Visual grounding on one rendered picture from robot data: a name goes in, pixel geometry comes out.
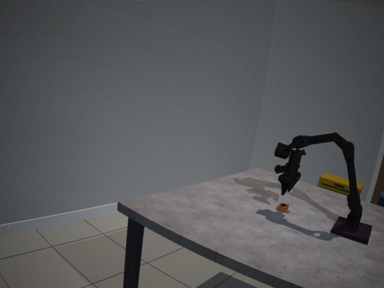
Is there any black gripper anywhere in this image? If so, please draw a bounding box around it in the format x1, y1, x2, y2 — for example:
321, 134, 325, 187
278, 161, 301, 196

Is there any orange block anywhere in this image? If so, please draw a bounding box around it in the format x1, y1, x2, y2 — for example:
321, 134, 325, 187
277, 203, 289, 212

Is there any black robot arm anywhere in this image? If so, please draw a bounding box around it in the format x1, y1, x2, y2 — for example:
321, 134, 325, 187
274, 133, 362, 228

